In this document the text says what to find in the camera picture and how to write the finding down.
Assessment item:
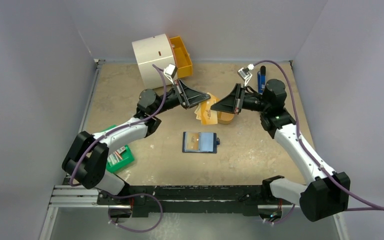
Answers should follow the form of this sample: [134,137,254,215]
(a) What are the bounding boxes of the green plastic bin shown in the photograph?
[104,125,136,174]

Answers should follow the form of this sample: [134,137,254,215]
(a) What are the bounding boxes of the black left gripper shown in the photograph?
[152,79,210,117]

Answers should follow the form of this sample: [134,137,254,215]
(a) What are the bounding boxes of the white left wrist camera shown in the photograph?
[163,63,178,84]

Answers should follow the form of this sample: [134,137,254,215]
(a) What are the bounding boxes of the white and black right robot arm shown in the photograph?
[211,79,351,222]

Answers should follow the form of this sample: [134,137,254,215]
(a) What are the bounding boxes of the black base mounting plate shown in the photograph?
[97,185,289,218]

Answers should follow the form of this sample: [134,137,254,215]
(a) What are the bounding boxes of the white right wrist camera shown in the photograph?
[237,67,253,87]

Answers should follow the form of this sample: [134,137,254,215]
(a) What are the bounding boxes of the blue and black stapler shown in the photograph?
[257,65,266,94]

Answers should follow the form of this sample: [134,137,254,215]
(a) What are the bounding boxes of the gold VIP card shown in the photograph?
[184,132,200,152]
[194,92,220,121]

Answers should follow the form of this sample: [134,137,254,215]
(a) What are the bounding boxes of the white cylindrical drawer cabinet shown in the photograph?
[132,33,176,89]

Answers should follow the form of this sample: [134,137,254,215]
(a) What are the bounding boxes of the aluminium frame rail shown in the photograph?
[48,59,106,208]

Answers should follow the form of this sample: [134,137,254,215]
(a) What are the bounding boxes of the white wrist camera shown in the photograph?
[237,67,253,87]
[163,63,178,84]

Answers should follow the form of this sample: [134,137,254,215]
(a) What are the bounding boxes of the orange oval tray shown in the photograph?
[217,111,235,125]

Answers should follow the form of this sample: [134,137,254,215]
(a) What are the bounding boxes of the blue leather card holder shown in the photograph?
[182,131,220,154]

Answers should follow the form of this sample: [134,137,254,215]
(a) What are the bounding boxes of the yellow open drawer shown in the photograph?
[169,36,193,79]

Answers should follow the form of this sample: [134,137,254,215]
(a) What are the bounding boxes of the cards in green bin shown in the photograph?
[108,146,126,166]

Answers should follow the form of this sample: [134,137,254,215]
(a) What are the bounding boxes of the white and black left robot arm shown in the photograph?
[61,80,211,205]

